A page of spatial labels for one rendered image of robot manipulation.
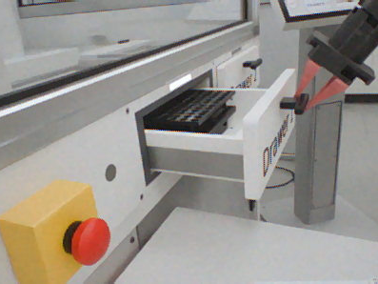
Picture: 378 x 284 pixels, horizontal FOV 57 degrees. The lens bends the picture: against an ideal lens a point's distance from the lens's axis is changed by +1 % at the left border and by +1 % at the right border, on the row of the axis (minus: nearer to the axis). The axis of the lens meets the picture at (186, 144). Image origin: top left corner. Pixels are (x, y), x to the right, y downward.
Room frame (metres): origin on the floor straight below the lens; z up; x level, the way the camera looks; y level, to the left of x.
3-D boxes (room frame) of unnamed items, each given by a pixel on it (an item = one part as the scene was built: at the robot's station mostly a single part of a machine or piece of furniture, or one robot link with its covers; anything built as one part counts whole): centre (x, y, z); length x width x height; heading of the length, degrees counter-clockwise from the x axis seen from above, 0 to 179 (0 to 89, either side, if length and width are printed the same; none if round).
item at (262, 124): (0.50, -0.14, 0.87); 0.29 x 0.02 x 0.11; 153
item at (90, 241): (0.25, 0.10, 0.88); 0.04 x 0.03 x 0.04; 153
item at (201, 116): (0.55, -0.05, 0.90); 0.18 x 0.02 x 0.01; 153
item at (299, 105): (0.49, -0.16, 0.91); 0.07 x 0.04 x 0.01; 153
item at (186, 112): (0.59, 0.04, 0.87); 0.22 x 0.18 x 0.06; 63
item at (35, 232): (0.27, 0.12, 0.88); 0.07 x 0.05 x 0.07; 153
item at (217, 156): (0.60, 0.05, 0.86); 0.40 x 0.26 x 0.06; 63
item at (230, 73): (0.85, -0.15, 0.87); 0.29 x 0.02 x 0.11; 153
